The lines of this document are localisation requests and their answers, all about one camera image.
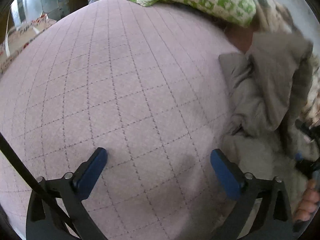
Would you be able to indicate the olive quilted hooded coat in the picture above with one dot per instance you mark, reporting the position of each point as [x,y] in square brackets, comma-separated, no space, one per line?
[268,83]

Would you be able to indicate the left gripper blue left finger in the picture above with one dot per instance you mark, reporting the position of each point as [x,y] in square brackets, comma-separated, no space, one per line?
[78,188]

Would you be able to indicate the beige leaf print blanket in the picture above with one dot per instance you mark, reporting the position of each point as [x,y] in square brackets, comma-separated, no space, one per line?
[276,21]

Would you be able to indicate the floral paper gift bag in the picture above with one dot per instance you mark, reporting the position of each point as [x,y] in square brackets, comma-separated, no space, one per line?
[19,37]

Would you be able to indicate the window with glass pane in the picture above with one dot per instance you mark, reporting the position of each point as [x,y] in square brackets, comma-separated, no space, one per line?
[28,10]

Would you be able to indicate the person's right hand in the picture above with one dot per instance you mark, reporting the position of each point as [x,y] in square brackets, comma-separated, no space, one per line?
[308,205]

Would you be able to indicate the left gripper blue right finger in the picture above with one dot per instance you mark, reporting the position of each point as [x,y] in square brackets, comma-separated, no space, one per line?
[237,188]

